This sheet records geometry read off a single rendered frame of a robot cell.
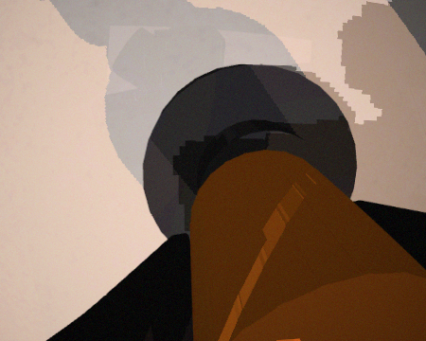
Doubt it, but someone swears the orange knob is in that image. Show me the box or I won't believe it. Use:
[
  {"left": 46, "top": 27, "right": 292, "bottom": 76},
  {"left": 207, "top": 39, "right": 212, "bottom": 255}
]
[{"left": 189, "top": 151, "right": 426, "bottom": 341}]

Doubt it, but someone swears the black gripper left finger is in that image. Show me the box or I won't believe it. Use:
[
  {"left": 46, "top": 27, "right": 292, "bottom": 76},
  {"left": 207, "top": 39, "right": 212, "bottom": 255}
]
[{"left": 46, "top": 234, "right": 194, "bottom": 341}]

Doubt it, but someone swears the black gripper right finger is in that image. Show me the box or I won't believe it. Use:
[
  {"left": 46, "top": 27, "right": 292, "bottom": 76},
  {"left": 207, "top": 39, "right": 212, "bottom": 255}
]
[{"left": 353, "top": 201, "right": 426, "bottom": 269}]

